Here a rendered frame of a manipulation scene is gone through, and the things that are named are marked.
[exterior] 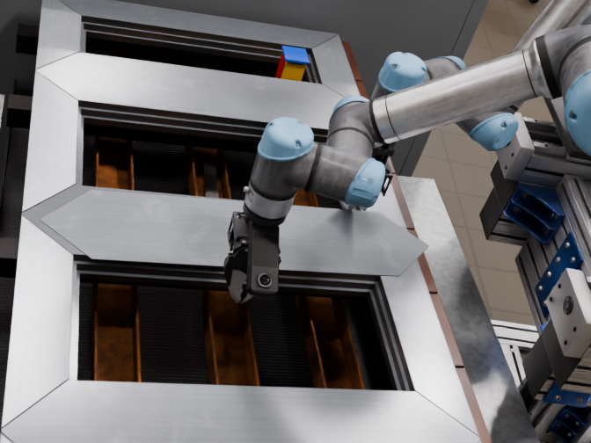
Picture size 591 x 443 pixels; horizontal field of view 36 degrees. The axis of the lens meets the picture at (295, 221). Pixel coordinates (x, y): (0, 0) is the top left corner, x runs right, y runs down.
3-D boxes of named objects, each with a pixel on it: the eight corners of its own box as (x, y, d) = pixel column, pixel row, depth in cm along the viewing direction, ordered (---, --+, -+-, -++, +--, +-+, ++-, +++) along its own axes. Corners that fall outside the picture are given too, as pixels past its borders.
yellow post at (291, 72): (266, 127, 227) (286, 62, 215) (264, 115, 230) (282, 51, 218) (286, 129, 228) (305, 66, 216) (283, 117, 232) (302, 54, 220)
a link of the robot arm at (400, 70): (441, 69, 158) (406, 77, 153) (419, 119, 165) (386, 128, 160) (411, 45, 162) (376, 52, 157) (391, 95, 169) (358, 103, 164)
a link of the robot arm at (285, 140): (317, 152, 130) (260, 135, 130) (298, 208, 137) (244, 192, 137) (323, 122, 136) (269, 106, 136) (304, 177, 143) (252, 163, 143)
